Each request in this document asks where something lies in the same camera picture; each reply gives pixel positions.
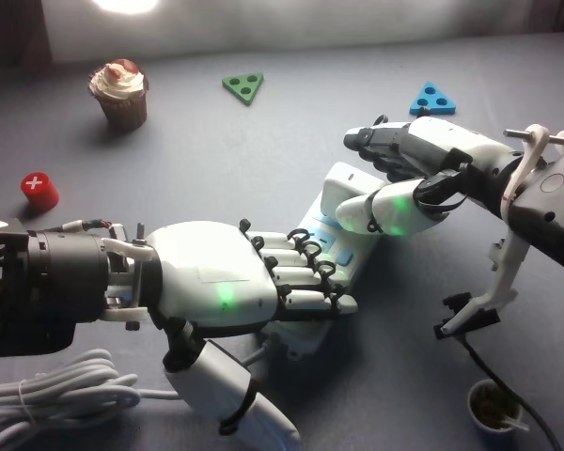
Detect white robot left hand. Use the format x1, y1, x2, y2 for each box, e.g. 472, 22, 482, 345
148, 218, 360, 451

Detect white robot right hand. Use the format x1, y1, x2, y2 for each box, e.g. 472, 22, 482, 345
334, 115, 524, 239

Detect white plug adapter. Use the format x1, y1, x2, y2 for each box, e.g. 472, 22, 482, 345
321, 162, 387, 222

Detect white power strip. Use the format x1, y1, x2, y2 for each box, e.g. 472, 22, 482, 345
258, 162, 387, 364

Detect blue triangle block three holes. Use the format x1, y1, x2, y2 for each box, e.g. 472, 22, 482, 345
408, 82, 458, 117

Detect grey table cloth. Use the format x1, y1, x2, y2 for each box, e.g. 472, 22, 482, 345
0, 30, 564, 451

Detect white backdrop sheet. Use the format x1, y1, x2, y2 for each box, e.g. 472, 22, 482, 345
41, 0, 564, 65

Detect red cylinder white cross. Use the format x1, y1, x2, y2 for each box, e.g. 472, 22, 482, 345
20, 171, 60, 211

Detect green triangle block three holes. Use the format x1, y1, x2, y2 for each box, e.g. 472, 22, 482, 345
221, 71, 266, 107

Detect toy chocolate cupcake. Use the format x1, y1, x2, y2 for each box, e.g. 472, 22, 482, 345
87, 58, 150, 131

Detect blue paper cup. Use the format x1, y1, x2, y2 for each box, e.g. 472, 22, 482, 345
466, 378, 531, 451

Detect dark brown panel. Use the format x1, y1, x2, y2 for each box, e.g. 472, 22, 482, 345
0, 0, 54, 67

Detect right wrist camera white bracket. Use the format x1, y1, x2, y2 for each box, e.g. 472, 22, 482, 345
434, 124, 564, 340

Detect white power strip cable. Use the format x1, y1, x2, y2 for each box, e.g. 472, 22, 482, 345
0, 341, 270, 451

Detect black camera cable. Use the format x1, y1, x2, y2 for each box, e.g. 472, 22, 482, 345
458, 335, 564, 451

